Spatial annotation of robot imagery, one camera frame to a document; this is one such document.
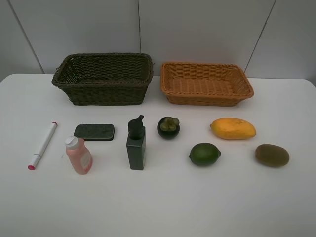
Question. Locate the white marker pen red caps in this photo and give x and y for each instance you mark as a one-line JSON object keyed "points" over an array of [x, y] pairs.
{"points": [[44, 141]]}

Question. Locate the dark purple mangosteen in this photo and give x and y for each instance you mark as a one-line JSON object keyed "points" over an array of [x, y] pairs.
{"points": [[168, 127]]}

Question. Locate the dark brown wicker basket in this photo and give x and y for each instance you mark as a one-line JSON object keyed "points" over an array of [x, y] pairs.
{"points": [[105, 79]]}

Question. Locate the orange wicker basket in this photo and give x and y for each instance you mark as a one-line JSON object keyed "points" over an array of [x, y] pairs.
{"points": [[223, 85]]}

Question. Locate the yellow mango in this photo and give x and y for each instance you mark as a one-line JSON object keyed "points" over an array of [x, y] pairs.
{"points": [[233, 129]]}

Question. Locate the green lime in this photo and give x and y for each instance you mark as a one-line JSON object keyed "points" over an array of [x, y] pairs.
{"points": [[204, 154]]}

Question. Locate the dark green whiteboard eraser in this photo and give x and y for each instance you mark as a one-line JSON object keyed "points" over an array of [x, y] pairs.
{"points": [[95, 132]]}

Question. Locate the dark green pump bottle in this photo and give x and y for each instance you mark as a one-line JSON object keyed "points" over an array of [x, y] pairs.
{"points": [[136, 143]]}

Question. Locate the brown kiwi fruit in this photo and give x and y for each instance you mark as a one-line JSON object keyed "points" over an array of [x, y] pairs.
{"points": [[272, 155]]}

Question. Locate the pink bottle white cap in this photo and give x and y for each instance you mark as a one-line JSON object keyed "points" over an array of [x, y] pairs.
{"points": [[78, 154]]}

